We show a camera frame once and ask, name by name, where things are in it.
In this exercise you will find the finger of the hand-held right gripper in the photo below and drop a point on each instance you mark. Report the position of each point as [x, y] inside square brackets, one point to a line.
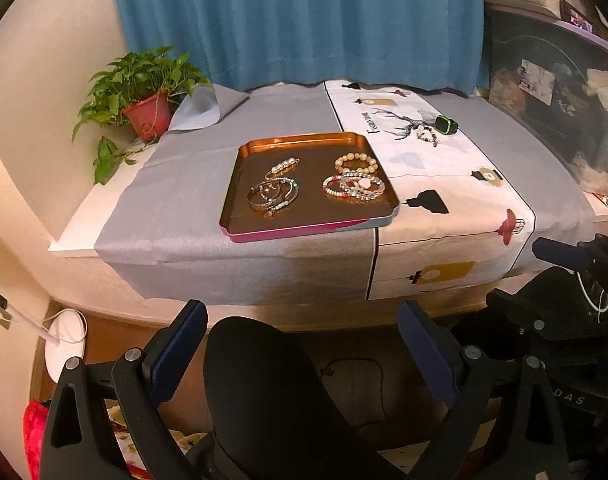
[559, 254]
[514, 307]

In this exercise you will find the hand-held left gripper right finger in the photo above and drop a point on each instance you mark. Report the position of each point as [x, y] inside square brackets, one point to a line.
[429, 352]

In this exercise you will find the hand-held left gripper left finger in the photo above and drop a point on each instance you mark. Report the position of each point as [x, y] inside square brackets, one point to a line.
[179, 342]

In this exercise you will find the copper metal tray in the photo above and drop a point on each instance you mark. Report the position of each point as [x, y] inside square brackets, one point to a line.
[314, 210]

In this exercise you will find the pearl hair clip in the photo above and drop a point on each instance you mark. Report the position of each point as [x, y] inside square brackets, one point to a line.
[286, 165]

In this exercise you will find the person's leg in black trousers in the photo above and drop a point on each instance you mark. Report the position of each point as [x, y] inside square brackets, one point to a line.
[264, 385]

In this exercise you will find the floral seat cushion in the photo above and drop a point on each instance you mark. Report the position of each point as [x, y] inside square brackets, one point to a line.
[188, 442]

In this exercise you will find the grey white printed tablecloth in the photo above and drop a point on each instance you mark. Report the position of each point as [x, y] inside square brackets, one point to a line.
[183, 240]

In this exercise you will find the white round disc appliance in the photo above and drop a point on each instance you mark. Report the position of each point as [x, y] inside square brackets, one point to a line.
[66, 340]

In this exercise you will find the green black smartwatch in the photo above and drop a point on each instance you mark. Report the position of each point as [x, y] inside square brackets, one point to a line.
[446, 125]

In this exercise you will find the red cloth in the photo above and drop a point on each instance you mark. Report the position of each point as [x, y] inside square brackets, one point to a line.
[33, 435]

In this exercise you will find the red flower pot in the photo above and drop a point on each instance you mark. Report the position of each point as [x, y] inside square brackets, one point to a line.
[147, 117]

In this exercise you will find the green leafy plant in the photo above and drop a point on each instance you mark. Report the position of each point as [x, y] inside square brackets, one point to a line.
[128, 75]

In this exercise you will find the blue curtain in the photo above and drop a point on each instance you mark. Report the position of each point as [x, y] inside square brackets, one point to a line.
[294, 20]

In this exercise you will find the black wall plug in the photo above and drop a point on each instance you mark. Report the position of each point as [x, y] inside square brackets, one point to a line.
[1, 302]

